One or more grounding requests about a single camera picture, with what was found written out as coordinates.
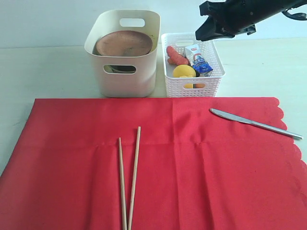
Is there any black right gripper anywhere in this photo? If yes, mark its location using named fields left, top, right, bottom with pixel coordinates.
left=195, top=0, right=264, bottom=42

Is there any blue white milk carton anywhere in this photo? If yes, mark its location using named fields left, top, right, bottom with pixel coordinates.
left=184, top=44, right=213, bottom=77

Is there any red sausage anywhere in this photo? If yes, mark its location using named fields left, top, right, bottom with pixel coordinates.
left=166, top=46, right=189, bottom=66

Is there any yellow lemon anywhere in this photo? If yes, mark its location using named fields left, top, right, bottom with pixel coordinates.
left=172, top=65, right=197, bottom=78

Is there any brown egg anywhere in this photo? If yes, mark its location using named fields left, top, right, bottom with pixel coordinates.
left=194, top=83, right=206, bottom=89

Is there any brown wooden plate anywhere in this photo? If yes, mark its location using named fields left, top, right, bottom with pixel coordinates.
left=93, top=30, right=153, bottom=57

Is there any silver metal knife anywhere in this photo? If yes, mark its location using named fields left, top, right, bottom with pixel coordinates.
left=209, top=108, right=303, bottom=140

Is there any stainless steel cup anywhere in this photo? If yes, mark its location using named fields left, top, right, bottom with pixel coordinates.
left=110, top=65, right=136, bottom=74

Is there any white ceramic bowl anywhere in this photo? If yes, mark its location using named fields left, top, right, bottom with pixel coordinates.
left=104, top=65, right=120, bottom=73

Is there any wooden chopstick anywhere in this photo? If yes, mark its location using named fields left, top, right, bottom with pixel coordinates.
left=128, top=126, right=141, bottom=230
left=118, top=138, right=128, bottom=230

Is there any yellow cheese wedge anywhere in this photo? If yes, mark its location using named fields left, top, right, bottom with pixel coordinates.
left=180, top=75, right=193, bottom=78

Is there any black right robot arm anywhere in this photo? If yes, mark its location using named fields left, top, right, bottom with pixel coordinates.
left=195, top=0, right=307, bottom=42

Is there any white perforated plastic basket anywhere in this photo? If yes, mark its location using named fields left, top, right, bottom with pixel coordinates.
left=161, top=33, right=225, bottom=97

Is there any cream plastic storage bin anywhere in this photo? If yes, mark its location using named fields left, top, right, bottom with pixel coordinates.
left=84, top=10, right=161, bottom=98

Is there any red table cloth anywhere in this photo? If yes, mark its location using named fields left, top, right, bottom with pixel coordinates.
left=0, top=97, right=307, bottom=230

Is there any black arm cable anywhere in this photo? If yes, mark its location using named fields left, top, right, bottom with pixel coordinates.
left=282, top=7, right=307, bottom=21

